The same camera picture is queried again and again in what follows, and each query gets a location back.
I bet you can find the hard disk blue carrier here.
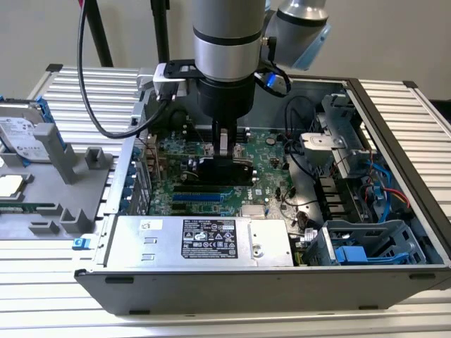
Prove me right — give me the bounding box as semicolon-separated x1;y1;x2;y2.
0;94;68;168

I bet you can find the thick black camera cable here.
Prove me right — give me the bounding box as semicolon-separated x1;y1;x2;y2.
76;0;177;140

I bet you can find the silver metal drive cage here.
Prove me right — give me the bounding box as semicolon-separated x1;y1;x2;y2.
299;92;380;180

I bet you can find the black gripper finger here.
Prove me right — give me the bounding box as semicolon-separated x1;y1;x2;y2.
211;120;237;159

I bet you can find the grey parts rack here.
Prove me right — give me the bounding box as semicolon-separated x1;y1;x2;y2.
0;121;119;242

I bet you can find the silver finned heatsink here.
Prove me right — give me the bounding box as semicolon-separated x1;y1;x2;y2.
240;205;267;218

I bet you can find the green graphics card black fan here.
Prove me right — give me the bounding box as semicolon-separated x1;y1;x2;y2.
144;135;257;187

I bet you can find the black wire loop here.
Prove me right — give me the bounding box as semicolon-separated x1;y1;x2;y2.
285;95;316;142

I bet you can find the red wire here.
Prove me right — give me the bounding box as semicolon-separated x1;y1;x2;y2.
382;187;412;209

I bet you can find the silver power supply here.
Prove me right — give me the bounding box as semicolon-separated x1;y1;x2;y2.
104;214;295;268

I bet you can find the black stand pole red clamp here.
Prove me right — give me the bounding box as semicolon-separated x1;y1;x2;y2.
83;0;114;68

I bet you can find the open grey PC case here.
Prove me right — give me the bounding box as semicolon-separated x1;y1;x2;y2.
73;66;451;316

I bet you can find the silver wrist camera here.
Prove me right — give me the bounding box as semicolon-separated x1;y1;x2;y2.
152;62;190;99

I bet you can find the green RAM stick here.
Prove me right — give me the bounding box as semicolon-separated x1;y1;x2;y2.
0;203;39;214

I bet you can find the black plastic fan duct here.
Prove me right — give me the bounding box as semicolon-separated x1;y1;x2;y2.
313;174;360;221

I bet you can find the metal CPU socket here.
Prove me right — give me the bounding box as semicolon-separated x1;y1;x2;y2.
232;142;247;165

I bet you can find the green motherboard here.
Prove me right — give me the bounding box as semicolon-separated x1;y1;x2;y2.
142;126;304;240

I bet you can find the blue wire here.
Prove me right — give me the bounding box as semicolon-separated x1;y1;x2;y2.
364;158;394;226

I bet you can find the blue expansion slot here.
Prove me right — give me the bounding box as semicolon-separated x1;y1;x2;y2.
171;192;222;204

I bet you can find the silver CPU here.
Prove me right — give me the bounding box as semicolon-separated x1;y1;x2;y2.
0;173;25;201

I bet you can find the small camera blue light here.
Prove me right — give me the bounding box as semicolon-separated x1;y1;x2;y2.
253;66;293;98

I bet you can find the black RAM slot bank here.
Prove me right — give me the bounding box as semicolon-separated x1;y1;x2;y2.
183;123;252;144

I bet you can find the blue plastic drive latch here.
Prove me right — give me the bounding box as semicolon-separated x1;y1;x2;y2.
334;245;409;265

